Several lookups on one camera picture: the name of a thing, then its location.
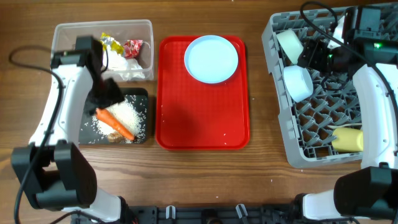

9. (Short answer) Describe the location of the orange carrot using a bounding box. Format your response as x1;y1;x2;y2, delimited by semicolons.
95;108;135;141

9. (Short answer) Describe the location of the green bowl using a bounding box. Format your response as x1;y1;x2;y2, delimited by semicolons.
276;30;303;65

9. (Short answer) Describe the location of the light blue bowl with rice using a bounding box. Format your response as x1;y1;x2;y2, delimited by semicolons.
283;65;313;103

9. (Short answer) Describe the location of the white tissue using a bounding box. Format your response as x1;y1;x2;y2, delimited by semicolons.
103;49;146;82

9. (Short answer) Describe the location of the brown round food piece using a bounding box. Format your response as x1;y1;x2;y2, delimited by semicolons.
107;132;125;144

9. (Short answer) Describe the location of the yellow snack wrapper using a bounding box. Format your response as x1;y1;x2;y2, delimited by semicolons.
99;32;124;56

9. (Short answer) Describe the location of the red candy wrapper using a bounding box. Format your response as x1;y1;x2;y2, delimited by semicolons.
123;40;143;58

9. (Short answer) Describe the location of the yellow plastic cup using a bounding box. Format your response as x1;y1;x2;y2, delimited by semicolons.
331;128;364;152

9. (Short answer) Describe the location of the light blue plate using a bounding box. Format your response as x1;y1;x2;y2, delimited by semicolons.
183;35;239;84

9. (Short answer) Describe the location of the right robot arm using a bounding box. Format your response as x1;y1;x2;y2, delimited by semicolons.
298;6;397;223

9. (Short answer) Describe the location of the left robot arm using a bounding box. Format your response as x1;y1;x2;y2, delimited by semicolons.
11;36;135;223

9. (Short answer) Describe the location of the grey dishwasher rack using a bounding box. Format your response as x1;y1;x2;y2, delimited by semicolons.
261;2;398;169

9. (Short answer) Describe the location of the white rice pile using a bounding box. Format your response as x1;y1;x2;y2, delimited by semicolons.
80;95;148;144

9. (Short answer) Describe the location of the black plastic tray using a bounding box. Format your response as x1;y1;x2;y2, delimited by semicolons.
77;87;149;146

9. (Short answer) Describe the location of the clear plastic bin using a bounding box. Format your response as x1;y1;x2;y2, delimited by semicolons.
52;19;154;81

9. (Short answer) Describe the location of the white plastic spoon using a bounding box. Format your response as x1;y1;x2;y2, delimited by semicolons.
327;123;362;129

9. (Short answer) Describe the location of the red serving tray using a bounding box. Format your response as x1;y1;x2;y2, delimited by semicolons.
155;35;250;151

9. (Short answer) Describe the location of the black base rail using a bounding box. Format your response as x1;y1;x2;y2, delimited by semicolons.
130;204;293;224

